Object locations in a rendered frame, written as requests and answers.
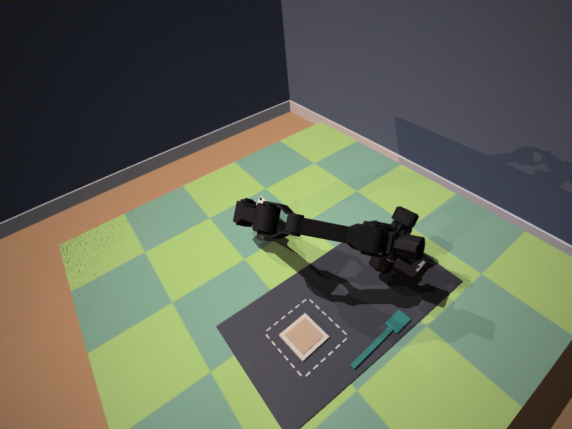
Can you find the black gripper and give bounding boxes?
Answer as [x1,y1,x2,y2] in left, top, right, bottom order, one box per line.
[369,206,418,274]

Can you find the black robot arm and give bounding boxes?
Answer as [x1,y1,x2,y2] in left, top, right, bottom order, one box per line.
[233,198,425,261]

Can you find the beige square tile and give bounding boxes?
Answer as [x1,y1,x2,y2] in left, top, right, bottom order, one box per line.
[279,313,329,361]

